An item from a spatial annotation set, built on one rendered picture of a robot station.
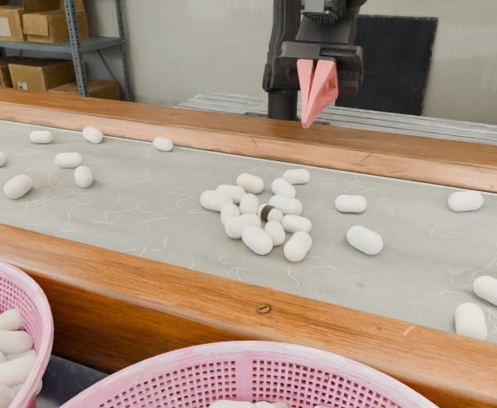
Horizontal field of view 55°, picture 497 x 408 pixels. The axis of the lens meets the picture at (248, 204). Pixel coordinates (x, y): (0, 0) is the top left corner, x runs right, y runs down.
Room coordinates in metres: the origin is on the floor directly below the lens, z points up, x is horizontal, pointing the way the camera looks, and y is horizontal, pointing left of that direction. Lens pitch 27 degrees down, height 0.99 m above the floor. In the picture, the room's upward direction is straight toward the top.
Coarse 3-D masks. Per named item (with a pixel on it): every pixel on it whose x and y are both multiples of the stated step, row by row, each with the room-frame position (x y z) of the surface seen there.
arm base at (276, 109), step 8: (272, 96) 0.97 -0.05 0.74; (280, 96) 0.96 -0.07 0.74; (288, 96) 0.96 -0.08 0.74; (296, 96) 0.98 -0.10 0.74; (272, 104) 0.97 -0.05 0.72; (280, 104) 0.96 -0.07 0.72; (288, 104) 0.96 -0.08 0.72; (296, 104) 0.98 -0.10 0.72; (248, 112) 1.06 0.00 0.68; (272, 112) 0.97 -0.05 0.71; (280, 112) 0.96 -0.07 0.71; (288, 112) 0.96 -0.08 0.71; (296, 112) 0.98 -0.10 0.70; (288, 120) 0.96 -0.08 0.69; (296, 120) 0.99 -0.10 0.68
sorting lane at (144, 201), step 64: (0, 128) 0.76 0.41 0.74; (0, 192) 0.52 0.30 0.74; (64, 192) 0.52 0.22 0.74; (128, 192) 0.52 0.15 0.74; (192, 192) 0.52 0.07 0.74; (320, 192) 0.52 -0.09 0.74; (384, 192) 0.52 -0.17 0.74; (448, 192) 0.52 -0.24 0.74; (192, 256) 0.38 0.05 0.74; (256, 256) 0.38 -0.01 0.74; (320, 256) 0.38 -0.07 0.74; (384, 256) 0.38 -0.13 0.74; (448, 256) 0.38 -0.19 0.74; (448, 320) 0.29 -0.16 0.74
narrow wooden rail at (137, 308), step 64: (0, 256) 0.34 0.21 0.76; (64, 256) 0.34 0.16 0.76; (128, 256) 0.34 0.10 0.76; (64, 320) 0.31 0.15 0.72; (128, 320) 0.29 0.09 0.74; (192, 320) 0.26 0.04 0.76; (256, 320) 0.26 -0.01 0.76; (320, 320) 0.26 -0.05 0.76; (384, 320) 0.26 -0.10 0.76; (448, 384) 0.20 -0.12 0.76
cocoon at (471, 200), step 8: (464, 192) 0.47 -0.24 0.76; (472, 192) 0.47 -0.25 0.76; (448, 200) 0.47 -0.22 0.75; (456, 200) 0.46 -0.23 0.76; (464, 200) 0.46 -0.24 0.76; (472, 200) 0.46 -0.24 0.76; (480, 200) 0.47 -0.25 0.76; (456, 208) 0.46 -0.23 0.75; (464, 208) 0.46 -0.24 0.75; (472, 208) 0.46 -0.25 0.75
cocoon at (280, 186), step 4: (276, 180) 0.51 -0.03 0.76; (280, 180) 0.51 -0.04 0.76; (284, 180) 0.51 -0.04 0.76; (272, 184) 0.51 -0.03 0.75; (276, 184) 0.50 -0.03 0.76; (280, 184) 0.50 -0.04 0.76; (284, 184) 0.50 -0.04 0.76; (288, 184) 0.50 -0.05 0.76; (272, 188) 0.51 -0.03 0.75; (276, 188) 0.50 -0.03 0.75; (280, 188) 0.49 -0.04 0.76; (284, 188) 0.49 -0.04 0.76; (288, 188) 0.49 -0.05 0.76; (292, 188) 0.49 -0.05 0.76; (276, 192) 0.50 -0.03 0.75; (280, 192) 0.49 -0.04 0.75; (284, 192) 0.49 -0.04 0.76; (288, 192) 0.49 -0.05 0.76; (292, 192) 0.49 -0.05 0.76; (288, 196) 0.48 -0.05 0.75; (292, 196) 0.49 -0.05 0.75
